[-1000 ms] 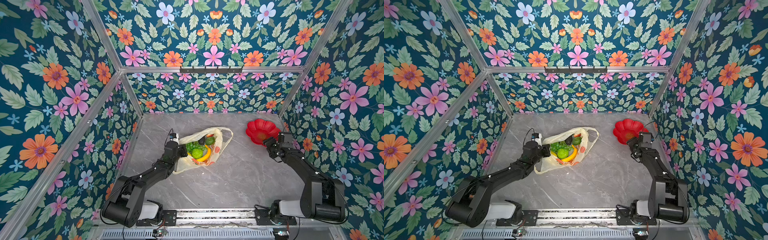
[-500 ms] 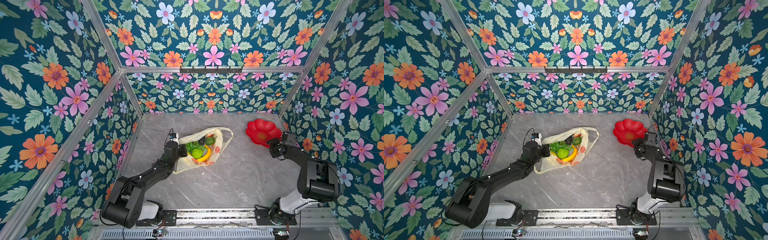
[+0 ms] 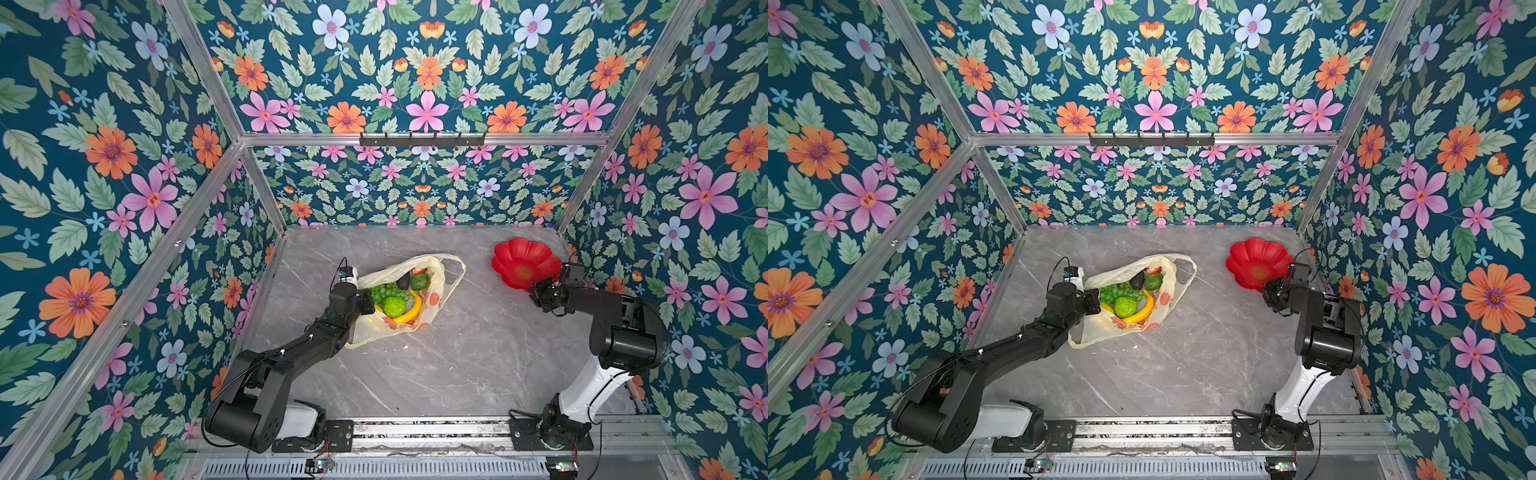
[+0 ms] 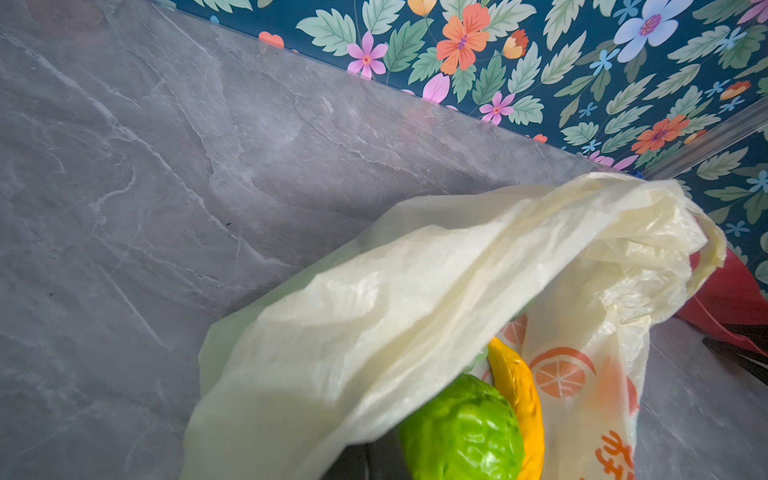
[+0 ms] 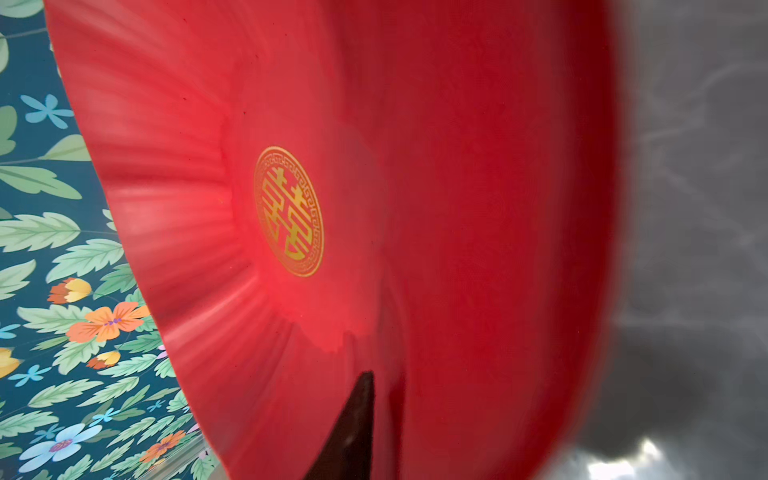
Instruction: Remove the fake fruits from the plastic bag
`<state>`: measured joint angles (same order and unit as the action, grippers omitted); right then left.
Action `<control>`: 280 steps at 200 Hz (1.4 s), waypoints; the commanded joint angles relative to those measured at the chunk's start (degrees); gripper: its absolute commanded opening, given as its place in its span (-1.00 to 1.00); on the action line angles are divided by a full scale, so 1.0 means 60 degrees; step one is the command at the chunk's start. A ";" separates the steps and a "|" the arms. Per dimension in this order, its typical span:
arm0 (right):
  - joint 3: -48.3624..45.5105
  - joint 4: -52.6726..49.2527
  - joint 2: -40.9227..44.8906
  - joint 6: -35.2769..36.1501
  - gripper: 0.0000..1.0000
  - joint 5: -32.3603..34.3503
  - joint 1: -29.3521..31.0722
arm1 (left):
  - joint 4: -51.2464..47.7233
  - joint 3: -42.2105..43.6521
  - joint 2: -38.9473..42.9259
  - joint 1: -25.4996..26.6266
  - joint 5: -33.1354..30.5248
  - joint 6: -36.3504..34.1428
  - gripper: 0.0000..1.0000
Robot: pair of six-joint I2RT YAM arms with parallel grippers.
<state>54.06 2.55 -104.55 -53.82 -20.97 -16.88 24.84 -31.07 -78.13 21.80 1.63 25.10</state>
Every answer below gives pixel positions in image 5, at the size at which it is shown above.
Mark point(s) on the red flower-shaped plastic plate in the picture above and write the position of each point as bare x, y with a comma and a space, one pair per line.
420, 194

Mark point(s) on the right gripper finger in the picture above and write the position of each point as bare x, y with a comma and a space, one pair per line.
348, 432

